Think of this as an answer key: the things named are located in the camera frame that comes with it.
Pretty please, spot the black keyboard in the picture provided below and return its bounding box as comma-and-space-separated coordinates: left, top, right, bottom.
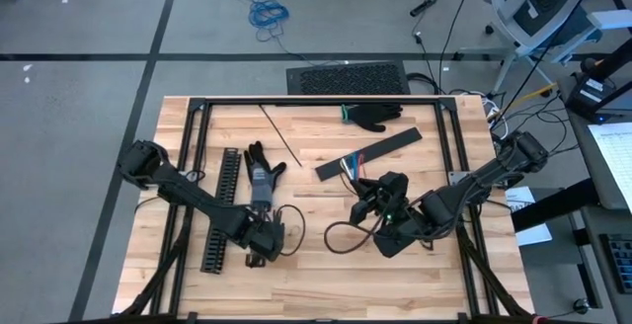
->
597, 233, 632, 295
285, 60, 412, 97

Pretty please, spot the blue coiled floor cable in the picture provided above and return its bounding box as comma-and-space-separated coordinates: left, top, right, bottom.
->
230, 0, 310, 63

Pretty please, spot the black power strip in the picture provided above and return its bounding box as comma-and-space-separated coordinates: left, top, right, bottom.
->
409, 0, 439, 18

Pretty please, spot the grey mesh office chair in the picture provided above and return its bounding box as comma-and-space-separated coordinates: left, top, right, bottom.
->
456, 0, 632, 96

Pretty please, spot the black zip tie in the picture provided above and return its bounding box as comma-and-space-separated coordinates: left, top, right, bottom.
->
258, 105, 304, 169

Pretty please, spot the black flat duct cover strip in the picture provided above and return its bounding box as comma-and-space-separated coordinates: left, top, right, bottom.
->
314, 125, 424, 183

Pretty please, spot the black stand pole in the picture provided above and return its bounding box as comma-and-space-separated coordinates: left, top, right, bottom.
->
580, 37, 632, 84

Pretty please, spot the black labelled device box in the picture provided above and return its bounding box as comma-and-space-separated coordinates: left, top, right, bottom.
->
565, 73, 619, 122

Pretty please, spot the yellow tube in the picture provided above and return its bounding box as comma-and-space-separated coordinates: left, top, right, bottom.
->
486, 81, 560, 121

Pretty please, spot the white paper sheet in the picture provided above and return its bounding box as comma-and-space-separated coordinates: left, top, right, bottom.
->
506, 185, 554, 248

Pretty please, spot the black desk beam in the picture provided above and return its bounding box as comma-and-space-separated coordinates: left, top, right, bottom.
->
511, 178, 601, 234

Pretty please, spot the black slotted cable duct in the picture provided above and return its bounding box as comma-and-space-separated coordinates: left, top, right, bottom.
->
199, 146, 242, 275

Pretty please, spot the thin black hanging cable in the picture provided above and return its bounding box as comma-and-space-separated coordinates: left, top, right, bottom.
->
437, 0, 479, 93

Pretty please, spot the all black glove green cuff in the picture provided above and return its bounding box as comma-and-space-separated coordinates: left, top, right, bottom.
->
340, 102, 404, 133

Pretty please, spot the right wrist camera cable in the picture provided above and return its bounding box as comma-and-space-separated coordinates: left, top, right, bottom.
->
323, 219, 384, 255

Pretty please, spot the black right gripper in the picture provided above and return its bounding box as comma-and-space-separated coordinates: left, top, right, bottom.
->
350, 170, 411, 225

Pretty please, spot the grey black glove green cuff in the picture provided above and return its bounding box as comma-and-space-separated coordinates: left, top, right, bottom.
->
243, 140, 287, 212

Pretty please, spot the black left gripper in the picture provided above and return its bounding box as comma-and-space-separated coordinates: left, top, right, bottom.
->
236, 209, 288, 270

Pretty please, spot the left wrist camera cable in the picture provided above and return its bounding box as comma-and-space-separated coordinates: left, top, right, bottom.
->
274, 203, 307, 258

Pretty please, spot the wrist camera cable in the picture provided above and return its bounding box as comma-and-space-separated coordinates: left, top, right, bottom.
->
274, 203, 307, 258
323, 219, 384, 255

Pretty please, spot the laptop with white screen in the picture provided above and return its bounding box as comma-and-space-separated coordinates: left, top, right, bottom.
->
586, 121, 632, 215

